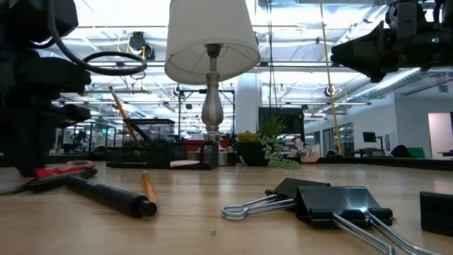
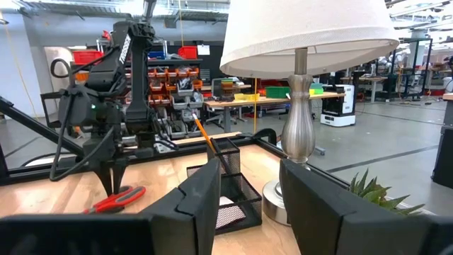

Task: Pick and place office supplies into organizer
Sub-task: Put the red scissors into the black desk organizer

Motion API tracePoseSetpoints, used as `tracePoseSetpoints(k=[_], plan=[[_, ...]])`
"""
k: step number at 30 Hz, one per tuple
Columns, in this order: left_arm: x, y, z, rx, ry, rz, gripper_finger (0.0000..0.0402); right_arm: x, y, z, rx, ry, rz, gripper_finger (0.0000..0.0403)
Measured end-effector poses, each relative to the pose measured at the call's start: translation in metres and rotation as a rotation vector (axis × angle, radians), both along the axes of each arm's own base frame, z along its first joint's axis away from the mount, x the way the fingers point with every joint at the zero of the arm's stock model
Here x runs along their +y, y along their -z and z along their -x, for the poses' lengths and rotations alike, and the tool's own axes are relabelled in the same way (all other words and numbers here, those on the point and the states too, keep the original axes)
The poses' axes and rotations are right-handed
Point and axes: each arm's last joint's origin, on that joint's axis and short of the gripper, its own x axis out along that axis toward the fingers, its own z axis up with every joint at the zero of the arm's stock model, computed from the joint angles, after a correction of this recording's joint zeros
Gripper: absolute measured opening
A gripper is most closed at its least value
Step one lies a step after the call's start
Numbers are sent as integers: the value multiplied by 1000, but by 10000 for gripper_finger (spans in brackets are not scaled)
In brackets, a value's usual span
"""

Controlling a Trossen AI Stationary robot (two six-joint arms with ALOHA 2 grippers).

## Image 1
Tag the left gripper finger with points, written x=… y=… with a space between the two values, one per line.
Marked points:
x=38 y=141
x=19 y=148

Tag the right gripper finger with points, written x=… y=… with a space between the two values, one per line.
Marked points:
x=371 y=67
x=368 y=46

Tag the black pointed pen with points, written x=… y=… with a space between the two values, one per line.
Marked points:
x=53 y=182

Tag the thick black marker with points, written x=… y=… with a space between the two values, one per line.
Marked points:
x=113 y=198

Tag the black metal binder clip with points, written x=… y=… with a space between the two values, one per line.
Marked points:
x=301 y=186
x=339 y=203

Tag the black box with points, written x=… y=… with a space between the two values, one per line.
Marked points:
x=437 y=212

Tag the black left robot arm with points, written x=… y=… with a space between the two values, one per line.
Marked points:
x=35 y=21

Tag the black mesh desk organizer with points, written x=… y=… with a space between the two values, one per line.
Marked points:
x=148 y=157

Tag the small black monitor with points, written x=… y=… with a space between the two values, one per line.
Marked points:
x=369 y=137

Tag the potted succulent plant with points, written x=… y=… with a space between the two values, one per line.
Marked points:
x=251 y=152

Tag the white shade table lamp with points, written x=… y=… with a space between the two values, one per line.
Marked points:
x=212 y=32

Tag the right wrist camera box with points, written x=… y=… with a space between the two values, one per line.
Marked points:
x=403 y=19

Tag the black aluminium table frame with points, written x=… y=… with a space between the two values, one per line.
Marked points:
x=389 y=163

